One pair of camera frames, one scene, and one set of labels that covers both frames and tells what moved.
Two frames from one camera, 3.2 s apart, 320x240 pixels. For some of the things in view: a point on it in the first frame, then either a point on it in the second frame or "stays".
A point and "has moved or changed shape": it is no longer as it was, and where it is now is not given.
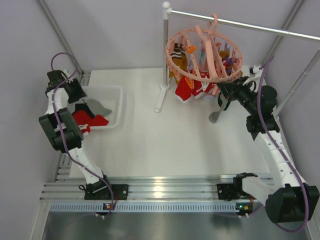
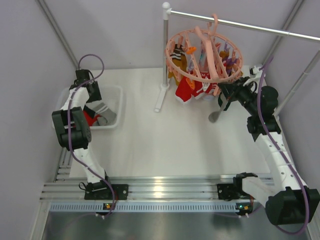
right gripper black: (236, 86) stays
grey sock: (214, 116) stays
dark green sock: (220, 102) stays
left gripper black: (79, 93) -> (96, 96)
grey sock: (96, 108) has moved or changed shape
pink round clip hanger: (209, 55) stays
